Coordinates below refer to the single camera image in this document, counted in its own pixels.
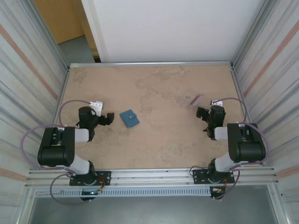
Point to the clear bag with red card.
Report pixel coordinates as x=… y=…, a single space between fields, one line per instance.
x=187 y=100

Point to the blue leather card holder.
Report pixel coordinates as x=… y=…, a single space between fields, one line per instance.
x=129 y=119

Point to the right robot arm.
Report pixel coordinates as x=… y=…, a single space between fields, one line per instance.
x=247 y=147

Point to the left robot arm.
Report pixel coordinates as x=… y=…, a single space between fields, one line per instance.
x=56 y=149

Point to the red credit card stack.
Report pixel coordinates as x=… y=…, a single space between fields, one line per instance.
x=197 y=100

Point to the grey metal panel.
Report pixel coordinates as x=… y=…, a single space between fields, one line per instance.
x=151 y=210

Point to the wooden door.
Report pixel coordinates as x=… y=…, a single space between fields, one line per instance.
x=60 y=18

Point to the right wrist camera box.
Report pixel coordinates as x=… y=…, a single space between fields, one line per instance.
x=216 y=102

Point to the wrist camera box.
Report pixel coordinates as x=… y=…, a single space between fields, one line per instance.
x=97 y=107
x=216 y=102

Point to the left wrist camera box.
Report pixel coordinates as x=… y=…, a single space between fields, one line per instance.
x=97 y=107

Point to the aluminium side rail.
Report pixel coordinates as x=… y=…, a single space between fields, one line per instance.
x=65 y=81
x=236 y=81

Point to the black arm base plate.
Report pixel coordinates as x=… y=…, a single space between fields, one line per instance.
x=198 y=176
x=105 y=178

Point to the aluminium table edge rail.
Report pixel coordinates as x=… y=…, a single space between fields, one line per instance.
x=151 y=63

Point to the wide aluminium mounting rail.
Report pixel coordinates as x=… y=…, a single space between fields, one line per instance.
x=151 y=177

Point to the white door frame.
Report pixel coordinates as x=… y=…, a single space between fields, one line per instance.
x=98 y=35

